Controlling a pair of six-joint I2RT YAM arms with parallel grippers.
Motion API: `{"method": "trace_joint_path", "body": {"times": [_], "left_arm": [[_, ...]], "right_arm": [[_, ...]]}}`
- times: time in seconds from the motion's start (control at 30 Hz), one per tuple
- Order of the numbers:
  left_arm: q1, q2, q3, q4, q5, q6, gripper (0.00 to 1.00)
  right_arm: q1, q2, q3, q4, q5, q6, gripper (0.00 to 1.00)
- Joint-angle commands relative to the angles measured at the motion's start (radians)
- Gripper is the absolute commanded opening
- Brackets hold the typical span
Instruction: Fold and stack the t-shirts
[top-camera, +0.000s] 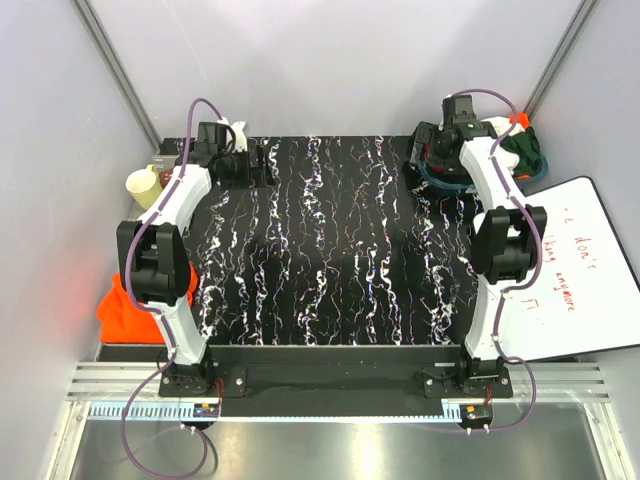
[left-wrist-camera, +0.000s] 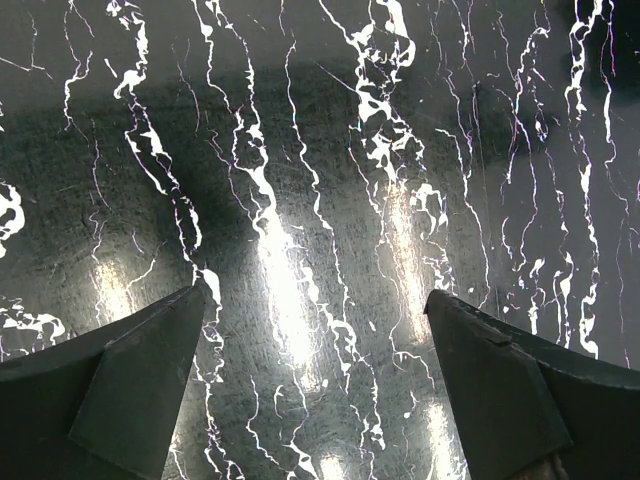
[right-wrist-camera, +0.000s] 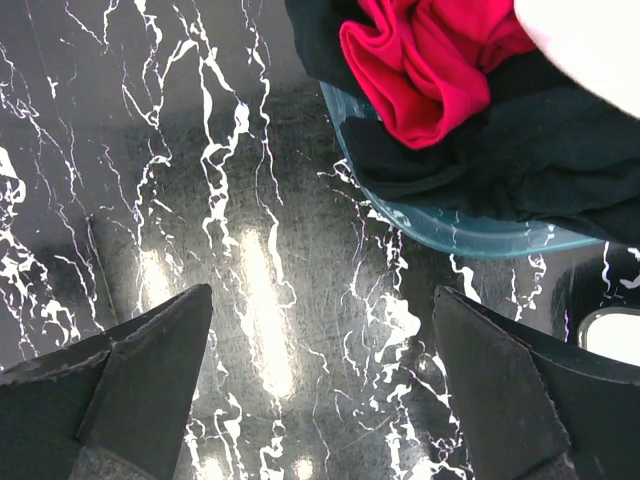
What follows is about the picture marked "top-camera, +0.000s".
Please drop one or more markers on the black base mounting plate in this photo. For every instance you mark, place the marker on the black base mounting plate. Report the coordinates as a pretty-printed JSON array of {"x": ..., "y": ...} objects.
[{"x": 335, "y": 380}]

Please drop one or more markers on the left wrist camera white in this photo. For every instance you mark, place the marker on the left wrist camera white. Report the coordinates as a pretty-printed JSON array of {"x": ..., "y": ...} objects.
[{"x": 235, "y": 137}]

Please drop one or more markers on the teal laundry basket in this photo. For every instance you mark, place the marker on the teal laundry basket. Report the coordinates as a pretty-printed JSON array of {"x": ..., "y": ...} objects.
[{"x": 537, "y": 172}]

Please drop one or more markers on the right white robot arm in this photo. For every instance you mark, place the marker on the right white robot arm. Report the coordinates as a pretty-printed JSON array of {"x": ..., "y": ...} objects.
[{"x": 506, "y": 238}]

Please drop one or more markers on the folded orange t-shirt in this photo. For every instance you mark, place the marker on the folded orange t-shirt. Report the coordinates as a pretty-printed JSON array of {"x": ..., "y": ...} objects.
[{"x": 122, "y": 323}]

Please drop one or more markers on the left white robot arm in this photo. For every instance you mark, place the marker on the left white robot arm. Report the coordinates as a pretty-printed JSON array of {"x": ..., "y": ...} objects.
[{"x": 154, "y": 268}]

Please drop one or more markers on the white green Charlie Brown t-shirt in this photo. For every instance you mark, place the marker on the white green Charlie Brown t-shirt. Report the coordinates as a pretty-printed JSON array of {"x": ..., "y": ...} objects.
[{"x": 522, "y": 142}]

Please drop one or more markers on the whiteboard with red writing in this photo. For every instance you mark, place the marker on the whiteboard with red writing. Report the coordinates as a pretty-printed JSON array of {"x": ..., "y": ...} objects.
[{"x": 583, "y": 299}]

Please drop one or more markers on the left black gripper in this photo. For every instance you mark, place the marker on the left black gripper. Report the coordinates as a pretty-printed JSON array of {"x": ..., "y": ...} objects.
[{"x": 244, "y": 181}]

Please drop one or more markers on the pale yellow mug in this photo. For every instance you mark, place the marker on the pale yellow mug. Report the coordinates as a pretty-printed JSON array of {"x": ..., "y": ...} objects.
[{"x": 144, "y": 186}]

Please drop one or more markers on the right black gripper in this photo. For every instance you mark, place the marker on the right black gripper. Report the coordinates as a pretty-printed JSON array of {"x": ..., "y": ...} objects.
[{"x": 426, "y": 134}]

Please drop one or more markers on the orange t-shirt in basket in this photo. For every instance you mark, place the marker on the orange t-shirt in basket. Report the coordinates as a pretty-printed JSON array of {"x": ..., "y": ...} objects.
[{"x": 521, "y": 118}]

